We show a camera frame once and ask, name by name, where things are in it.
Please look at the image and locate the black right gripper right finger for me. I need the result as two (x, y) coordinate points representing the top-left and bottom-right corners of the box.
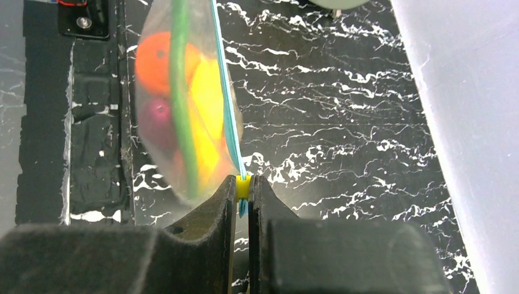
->
(248, 176), (451, 293)

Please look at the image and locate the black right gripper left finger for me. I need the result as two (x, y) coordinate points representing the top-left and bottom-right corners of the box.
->
(1, 176), (236, 293)

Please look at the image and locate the clear zip top bag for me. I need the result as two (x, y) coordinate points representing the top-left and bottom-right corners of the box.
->
(135, 1), (247, 217)

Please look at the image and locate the dark red toy plum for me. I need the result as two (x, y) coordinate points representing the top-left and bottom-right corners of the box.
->
(137, 97), (177, 153)

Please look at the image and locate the yellow toy banana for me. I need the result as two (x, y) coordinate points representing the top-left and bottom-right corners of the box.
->
(189, 58), (226, 190)

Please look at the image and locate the orange toy fruit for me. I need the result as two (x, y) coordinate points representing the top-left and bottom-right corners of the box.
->
(134, 31), (201, 97)

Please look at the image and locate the long green toy bean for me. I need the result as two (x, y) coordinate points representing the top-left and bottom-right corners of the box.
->
(169, 0), (198, 200)

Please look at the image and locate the white round drawer cabinet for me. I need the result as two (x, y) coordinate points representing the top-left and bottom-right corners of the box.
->
(309, 0), (368, 18)

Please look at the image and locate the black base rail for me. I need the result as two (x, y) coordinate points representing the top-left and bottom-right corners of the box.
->
(15, 1), (132, 225)

